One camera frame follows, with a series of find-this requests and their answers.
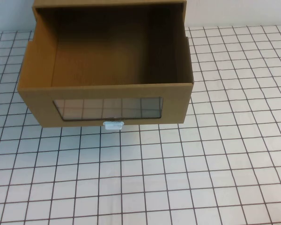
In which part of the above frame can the white grid pattern tablecloth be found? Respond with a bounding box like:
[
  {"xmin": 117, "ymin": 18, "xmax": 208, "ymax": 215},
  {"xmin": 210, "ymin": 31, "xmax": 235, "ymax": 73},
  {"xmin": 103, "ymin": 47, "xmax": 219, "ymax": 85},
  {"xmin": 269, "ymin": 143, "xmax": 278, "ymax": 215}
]
[{"xmin": 0, "ymin": 24, "xmax": 281, "ymax": 225}]

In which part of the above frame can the brown cardboard drawer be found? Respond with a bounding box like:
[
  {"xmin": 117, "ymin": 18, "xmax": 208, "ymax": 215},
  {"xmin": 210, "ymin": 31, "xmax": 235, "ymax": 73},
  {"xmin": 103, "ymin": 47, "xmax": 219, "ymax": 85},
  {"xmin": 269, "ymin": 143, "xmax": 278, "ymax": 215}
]
[{"xmin": 17, "ymin": 7, "xmax": 194, "ymax": 129}]

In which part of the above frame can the brown cardboard box shell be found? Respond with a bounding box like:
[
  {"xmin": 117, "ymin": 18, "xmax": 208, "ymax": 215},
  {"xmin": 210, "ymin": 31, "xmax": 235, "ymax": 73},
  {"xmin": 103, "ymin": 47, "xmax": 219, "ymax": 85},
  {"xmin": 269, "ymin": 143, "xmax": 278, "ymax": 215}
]
[{"xmin": 25, "ymin": 0, "xmax": 190, "ymax": 45}]

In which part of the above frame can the white plastic drawer handle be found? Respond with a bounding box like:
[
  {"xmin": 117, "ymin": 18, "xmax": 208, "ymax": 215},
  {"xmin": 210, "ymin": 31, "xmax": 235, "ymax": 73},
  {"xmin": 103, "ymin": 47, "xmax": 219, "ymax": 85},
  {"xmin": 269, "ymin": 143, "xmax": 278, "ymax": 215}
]
[{"xmin": 103, "ymin": 120, "xmax": 125, "ymax": 132}]

